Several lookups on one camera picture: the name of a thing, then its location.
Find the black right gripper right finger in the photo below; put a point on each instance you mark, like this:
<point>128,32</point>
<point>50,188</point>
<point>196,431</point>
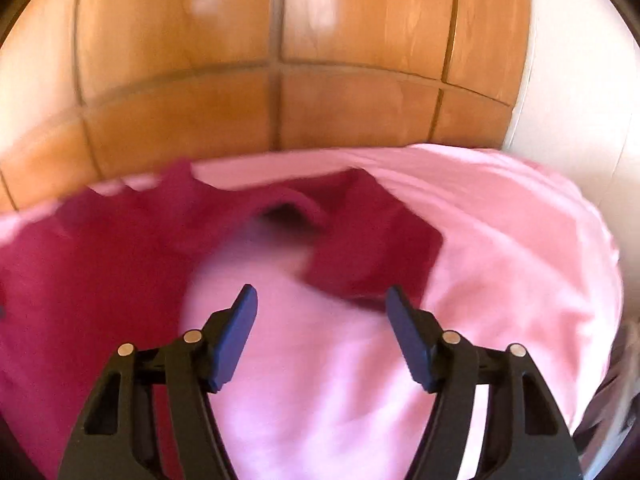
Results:
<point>501,393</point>

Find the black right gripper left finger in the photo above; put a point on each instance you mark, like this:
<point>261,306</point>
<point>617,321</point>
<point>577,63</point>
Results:
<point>115,434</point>

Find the dark red small garment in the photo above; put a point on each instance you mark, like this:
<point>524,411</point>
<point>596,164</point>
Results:
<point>104,268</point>

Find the wooden wardrobe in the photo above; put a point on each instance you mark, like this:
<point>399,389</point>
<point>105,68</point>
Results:
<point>98,89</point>

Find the grey metal chair frame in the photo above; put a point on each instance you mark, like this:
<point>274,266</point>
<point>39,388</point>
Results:
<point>614,410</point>

